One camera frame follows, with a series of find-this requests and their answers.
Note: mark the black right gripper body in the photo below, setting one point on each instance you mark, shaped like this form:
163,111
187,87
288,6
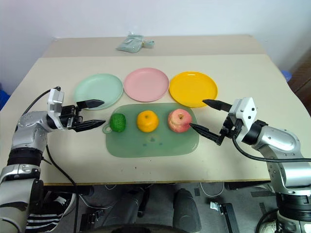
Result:
229,128

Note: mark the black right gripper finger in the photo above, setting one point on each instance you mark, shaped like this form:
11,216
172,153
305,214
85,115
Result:
217,104
206,133

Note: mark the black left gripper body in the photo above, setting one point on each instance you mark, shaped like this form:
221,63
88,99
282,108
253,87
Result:
68,117

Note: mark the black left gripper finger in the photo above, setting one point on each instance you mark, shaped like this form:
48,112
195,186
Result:
88,125
90,104

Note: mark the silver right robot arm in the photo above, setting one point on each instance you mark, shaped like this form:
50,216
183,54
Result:
281,145

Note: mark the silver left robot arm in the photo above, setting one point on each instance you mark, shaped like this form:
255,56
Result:
26,136

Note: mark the mint green plate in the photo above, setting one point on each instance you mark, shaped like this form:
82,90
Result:
98,91

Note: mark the yellow plate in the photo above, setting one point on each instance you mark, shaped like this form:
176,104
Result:
193,88

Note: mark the green round vegetable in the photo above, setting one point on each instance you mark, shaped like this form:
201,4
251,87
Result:
117,122

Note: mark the pink plate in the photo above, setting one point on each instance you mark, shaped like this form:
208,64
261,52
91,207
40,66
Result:
146,84

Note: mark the orange fruit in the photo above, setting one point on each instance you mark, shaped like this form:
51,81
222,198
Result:
147,121

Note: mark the red apple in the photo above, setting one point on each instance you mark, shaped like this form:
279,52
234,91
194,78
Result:
179,120

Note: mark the translucent green cutting board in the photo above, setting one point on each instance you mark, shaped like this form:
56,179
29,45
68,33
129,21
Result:
151,139

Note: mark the beige table mat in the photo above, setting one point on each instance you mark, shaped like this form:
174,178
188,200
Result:
145,116

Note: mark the blue bin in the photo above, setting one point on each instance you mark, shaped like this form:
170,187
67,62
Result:
286,75

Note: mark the dark rounded leg shape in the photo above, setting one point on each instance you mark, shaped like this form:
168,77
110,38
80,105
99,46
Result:
186,210
126,206

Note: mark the black and white sneaker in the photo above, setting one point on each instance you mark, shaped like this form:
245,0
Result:
63,201

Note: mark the black metal stand base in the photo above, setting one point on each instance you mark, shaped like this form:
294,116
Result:
227,216

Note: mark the brown wooden cabinet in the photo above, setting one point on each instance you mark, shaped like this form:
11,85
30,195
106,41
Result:
301,75

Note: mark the striped black white cloth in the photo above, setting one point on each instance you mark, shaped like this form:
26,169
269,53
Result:
42,222

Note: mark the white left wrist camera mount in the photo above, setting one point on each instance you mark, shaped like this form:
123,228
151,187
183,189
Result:
55,102

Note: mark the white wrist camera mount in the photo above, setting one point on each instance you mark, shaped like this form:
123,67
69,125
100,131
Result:
245,110
55,102

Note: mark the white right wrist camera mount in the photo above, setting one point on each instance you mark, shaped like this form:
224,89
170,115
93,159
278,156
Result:
245,110

